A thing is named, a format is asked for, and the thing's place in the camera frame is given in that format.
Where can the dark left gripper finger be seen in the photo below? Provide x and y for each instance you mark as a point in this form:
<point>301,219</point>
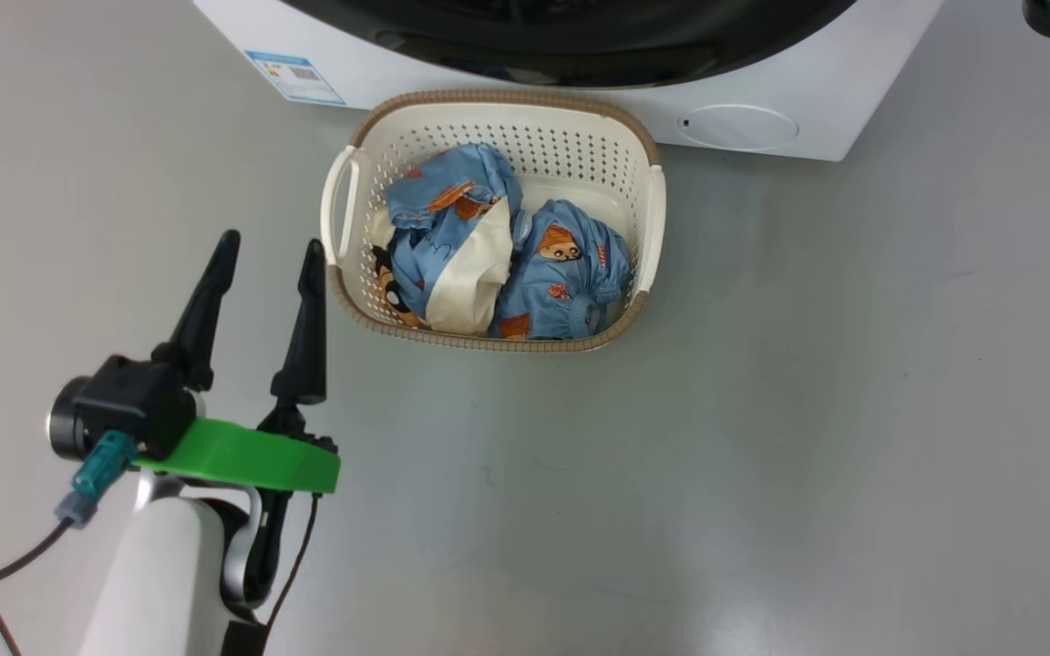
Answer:
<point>308,346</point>
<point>201,310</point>

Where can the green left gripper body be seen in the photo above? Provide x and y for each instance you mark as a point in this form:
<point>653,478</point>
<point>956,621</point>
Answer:
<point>242,456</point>

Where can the blue garment with cream panel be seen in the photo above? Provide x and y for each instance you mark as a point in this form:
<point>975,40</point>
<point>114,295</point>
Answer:
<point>452,264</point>

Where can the blue bear print garment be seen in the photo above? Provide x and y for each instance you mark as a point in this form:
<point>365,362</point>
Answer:
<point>561,282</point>

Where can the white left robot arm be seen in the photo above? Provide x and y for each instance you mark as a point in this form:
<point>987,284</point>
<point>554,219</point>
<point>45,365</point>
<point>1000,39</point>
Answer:
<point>151,583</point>

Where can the cream perforated laundry basket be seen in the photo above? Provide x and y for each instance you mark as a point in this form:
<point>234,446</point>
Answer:
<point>488,128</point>

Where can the white front-load washing machine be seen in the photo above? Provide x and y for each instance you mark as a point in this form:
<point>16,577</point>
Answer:
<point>853,91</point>

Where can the blue energy label sticker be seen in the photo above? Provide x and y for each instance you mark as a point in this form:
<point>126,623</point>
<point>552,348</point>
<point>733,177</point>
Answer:
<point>295,77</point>

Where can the round white filter cover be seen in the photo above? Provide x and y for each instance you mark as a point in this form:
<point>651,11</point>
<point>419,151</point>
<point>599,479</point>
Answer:
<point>736,127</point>

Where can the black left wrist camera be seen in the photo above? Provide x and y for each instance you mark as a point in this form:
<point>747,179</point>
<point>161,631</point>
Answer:
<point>138,401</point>

